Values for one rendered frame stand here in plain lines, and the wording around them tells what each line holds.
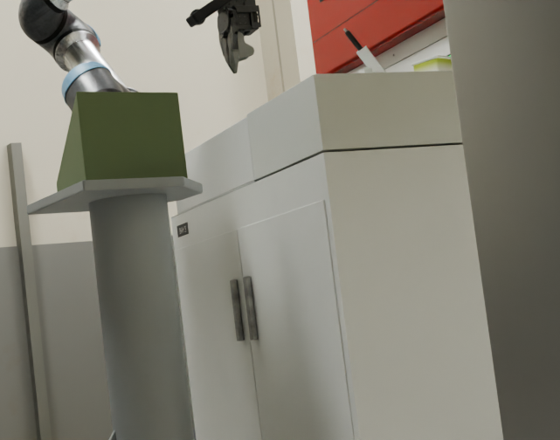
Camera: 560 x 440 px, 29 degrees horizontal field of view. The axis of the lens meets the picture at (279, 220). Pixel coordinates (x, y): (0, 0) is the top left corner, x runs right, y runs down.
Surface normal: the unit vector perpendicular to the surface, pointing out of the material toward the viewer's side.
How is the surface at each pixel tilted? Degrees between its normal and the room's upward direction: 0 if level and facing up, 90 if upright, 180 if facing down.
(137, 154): 90
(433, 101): 90
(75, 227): 90
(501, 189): 90
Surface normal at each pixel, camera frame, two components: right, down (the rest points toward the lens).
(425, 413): 0.39, -0.13
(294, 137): -0.91, 0.07
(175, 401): 0.68, -0.15
